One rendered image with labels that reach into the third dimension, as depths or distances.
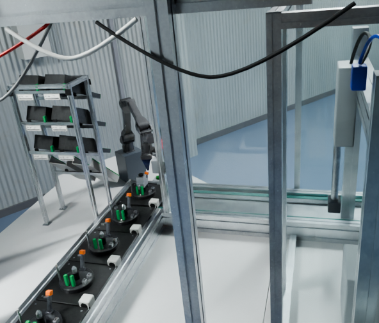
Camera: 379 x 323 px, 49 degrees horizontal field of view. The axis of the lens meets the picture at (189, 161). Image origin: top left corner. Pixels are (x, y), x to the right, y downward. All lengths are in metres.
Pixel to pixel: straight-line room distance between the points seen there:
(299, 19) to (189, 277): 0.65
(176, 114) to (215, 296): 1.08
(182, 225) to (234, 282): 0.89
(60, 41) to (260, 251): 3.14
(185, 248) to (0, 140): 3.55
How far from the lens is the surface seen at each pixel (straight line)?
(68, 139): 2.25
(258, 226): 2.10
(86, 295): 1.73
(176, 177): 0.94
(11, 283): 2.15
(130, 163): 2.71
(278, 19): 0.87
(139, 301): 1.84
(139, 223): 2.11
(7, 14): 1.07
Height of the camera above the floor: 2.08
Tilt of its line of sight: 24 degrees down
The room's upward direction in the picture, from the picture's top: 6 degrees counter-clockwise
